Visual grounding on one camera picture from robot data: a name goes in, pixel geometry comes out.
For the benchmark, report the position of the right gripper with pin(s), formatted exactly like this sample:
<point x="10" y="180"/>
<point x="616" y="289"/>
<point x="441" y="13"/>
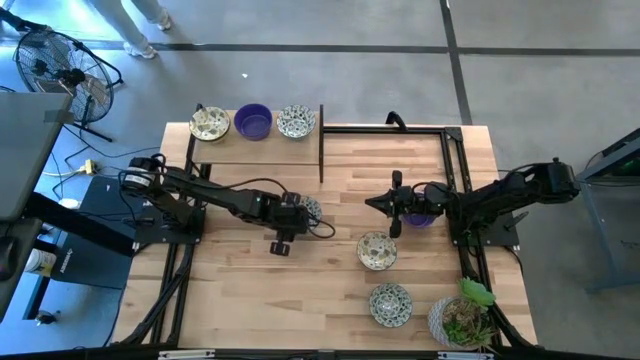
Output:
<point x="412" y="200"/>

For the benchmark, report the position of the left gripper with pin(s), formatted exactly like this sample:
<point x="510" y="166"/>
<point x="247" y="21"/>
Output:
<point x="290" y="217"/>

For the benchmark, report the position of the teal patterned mini bowl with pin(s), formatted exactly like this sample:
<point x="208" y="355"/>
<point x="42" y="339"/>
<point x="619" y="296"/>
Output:
<point x="315" y="210"/>
<point x="296" y="121"/>
<point x="390" y="305"/>

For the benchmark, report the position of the purple mini bowl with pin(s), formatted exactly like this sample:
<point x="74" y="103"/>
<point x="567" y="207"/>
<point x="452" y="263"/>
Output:
<point x="253" y="121"/>
<point x="419" y="222"/>

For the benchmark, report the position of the yellow patterned mini bowl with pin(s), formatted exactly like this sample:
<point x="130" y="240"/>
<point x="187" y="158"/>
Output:
<point x="376" y="250"/>
<point x="210" y="124"/>

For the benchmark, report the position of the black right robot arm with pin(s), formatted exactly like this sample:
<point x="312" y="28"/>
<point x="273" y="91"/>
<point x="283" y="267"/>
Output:
<point x="500" y="192"/>

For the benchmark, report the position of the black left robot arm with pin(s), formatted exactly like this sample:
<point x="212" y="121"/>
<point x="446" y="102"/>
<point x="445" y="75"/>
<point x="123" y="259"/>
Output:
<point x="215" y="192"/>

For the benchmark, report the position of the potted succulent in white pot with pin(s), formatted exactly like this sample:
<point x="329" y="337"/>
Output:
<point x="462" y="320"/>

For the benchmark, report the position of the black computer case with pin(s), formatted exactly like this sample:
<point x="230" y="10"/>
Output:
<point x="90" y="270"/>

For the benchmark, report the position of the yellow power strip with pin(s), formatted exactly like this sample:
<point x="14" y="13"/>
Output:
<point x="89" y="166"/>

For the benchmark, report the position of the grey metal cart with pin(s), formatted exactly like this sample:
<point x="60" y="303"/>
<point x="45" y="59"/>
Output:
<point x="595" y="175"/>

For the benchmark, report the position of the black desk support beam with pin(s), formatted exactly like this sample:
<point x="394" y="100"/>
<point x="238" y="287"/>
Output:
<point x="75" y="225"/>

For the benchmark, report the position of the white bottle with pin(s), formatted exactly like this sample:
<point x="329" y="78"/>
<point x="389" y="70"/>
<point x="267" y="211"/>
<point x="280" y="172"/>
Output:
<point x="40" y="261"/>

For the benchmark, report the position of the person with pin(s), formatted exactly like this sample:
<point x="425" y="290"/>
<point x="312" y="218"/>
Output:
<point x="120" y="25"/>

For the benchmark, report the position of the black caster wheel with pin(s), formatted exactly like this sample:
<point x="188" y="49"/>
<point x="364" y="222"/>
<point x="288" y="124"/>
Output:
<point x="45" y="317"/>

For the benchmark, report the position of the black floor fan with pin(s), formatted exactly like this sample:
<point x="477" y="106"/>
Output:
<point x="65" y="75"/>

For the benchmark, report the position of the grey standing desk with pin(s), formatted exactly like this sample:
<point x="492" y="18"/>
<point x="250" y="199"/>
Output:
<point x="30" y="150"/>

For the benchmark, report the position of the black metal rig frame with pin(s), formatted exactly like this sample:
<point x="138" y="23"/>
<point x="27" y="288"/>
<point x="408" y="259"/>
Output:
<point x="380" y="130"/>

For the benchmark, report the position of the wooden shelf with black frame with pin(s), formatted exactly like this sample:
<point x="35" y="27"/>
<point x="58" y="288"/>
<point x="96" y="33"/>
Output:
<point x="260" y="150"/>

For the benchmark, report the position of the white metal bracket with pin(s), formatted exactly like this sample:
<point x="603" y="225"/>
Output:
<point x="186" y="354"/>
<point x="465" y="356"/>

